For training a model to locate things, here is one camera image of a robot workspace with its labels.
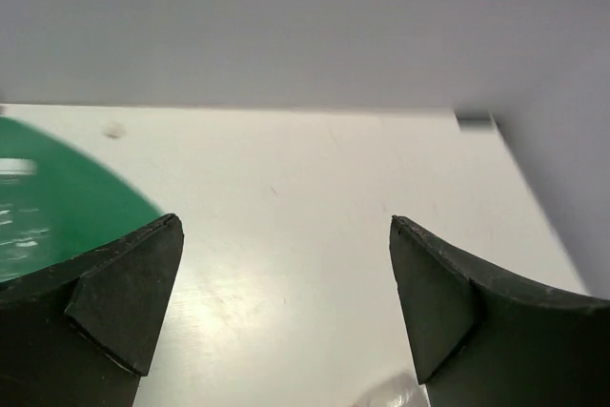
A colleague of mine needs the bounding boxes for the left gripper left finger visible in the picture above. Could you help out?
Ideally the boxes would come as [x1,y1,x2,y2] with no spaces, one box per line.
[1,214,184,407]

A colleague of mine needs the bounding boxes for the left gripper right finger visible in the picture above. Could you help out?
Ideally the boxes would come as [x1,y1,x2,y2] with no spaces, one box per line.
[389,216,609,406]

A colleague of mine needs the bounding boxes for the large red label bottle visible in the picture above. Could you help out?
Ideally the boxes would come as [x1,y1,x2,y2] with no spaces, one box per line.
[352,372,430,407]

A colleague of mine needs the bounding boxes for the green plastic bin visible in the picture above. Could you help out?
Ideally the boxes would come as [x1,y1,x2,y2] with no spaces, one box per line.
[1,117,161,281]

